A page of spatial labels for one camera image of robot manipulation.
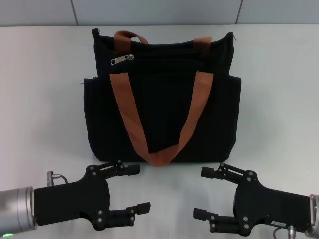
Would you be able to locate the silver zipper pull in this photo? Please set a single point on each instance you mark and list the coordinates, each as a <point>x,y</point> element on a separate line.
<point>119,60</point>

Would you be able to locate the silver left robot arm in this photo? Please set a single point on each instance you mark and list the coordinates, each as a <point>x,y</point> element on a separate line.
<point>15,206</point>

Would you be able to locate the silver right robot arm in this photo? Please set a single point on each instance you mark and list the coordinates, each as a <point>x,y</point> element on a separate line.
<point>314,211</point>

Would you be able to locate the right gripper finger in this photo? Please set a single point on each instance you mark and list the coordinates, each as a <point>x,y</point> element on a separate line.
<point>224,173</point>
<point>224,222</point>

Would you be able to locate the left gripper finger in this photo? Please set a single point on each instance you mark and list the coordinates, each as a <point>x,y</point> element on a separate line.
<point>117,217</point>
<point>129,169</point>

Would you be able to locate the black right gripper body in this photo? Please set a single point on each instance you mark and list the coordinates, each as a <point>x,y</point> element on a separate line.
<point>271,206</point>

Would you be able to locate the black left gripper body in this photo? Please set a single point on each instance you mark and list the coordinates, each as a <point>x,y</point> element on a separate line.
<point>72,201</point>

